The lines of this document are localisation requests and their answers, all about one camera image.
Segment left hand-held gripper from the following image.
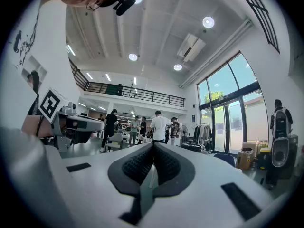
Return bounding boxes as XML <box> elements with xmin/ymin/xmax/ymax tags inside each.
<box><xmin>38</xmin><ymin>87</ymin><xmax>105</xmax><ymax>153</ymax></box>

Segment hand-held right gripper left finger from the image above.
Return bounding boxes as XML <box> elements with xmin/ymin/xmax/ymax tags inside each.
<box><xmin>44</xmin><ymin>142</ymin><xmax>155</xmax><ymax>228</ymax></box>

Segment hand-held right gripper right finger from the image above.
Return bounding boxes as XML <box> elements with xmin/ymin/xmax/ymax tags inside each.
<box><xmin>140</xmin><ymin>142</ymin><xmax>289</xmax><ymax>228</ymax></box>

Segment person's left forearm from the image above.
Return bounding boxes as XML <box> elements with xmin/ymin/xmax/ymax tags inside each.
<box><xmin>21</xmin><ymin>114</ymin><xmax>54</xmax><ymax>138</ymax></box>

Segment black and yellow tool case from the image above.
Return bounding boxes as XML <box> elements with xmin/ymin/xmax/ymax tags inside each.
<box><xmin>257</xmin><ymin>147</ymin><xmax>272</xmax><ymax>170</ymax></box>

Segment white chair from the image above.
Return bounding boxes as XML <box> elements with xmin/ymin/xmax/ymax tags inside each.
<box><xmin>105</xmin><ymin>133</ymin><xmax>124</xmax><ymax>152</ymax></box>

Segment black mezzanine railing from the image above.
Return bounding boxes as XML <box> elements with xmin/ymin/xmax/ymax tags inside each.
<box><xmin>68</xmin><ymin>57</ymin><xmax>186</xmax><ymax>108</ymax></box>

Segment dark blue chair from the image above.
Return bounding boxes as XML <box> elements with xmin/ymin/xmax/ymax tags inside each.
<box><xmin>213</xmin><ymin>152</ymin><xmax>236</xmax><ymax>168</ymax></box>

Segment black equipment case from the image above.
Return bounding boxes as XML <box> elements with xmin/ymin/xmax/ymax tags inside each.
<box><xmin>180</xmin><ymin>140</ymin><xmax>204</xmax><ymax>152</ymax></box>

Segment cardboard box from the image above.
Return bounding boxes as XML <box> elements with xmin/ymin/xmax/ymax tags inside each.
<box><xmin>236</xmin><ymin>150</ymin><xmax>254</xmax><ymax>171</ymax></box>

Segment clothes rack with garments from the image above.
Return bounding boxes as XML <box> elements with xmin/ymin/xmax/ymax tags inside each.
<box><xmin>192</xmin><ymin>123</ymin><xmax>214</xmax><ymax>152</ymax></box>

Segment black standing fan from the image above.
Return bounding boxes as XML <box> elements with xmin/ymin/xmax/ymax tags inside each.
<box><xmin>180</xmin><ymin>124</ymin><xmax>190</xmax><ymax>145</ymax></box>

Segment white shirt with black print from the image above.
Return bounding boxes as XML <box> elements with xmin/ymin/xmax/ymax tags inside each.
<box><xmin>6</xmin><ymin>0</ymin><xmax>81</xmax><ymax>118</ymax></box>

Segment white round appliance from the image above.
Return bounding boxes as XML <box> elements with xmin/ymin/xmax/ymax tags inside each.
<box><xmin>270</xmin><ymin>107</ymin><xmax>290</xmax><ymax>169</ymax></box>

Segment white ceiling air conditioner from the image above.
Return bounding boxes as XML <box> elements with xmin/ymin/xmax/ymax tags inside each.
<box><xmin>177</xmin><ymin>33</ymin><xmax>206</xmax><ymax>63</ymax></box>

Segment tall glass window wall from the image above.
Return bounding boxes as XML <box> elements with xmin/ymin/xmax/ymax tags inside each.
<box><xmin>196</xmin><ymin>52</ymin><xmax>271</xmax><ymax>155</ymax></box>

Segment black head-mounted camera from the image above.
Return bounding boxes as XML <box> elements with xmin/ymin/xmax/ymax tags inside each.
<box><xmin>113</xmin><ymin>0</ymin><xmax>138</xmax><ymax>17</ymax></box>

